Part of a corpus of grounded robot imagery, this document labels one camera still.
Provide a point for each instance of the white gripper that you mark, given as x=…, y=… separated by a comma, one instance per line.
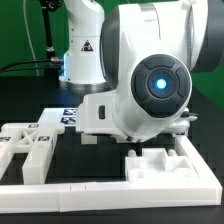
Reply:
x=102, y=114

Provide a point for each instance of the white chair seat part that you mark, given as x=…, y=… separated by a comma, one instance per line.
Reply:
x=157, y=164

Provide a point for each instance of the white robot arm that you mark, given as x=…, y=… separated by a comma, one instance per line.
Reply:
x=139, y=60

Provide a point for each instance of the white chair back part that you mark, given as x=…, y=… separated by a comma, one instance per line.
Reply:
x=37, y=140

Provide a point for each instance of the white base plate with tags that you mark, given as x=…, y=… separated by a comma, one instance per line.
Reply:
x=67, y=116

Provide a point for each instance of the black camera stand pole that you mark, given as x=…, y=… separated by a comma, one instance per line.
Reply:
x=46, y=7

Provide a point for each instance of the white U-shaped frame obstacle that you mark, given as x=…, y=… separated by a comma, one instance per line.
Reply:
x=204, y=189

